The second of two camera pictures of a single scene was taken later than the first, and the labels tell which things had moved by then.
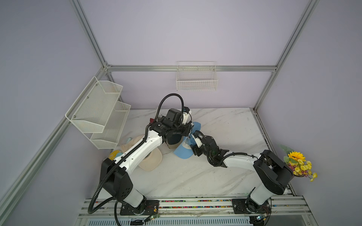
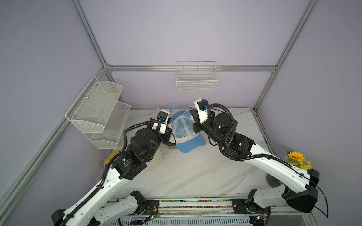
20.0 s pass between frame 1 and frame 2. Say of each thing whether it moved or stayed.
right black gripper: moved
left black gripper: moved
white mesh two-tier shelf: stayed
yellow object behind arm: stayed
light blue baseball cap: moved
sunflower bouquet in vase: stayed
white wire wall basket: stayed
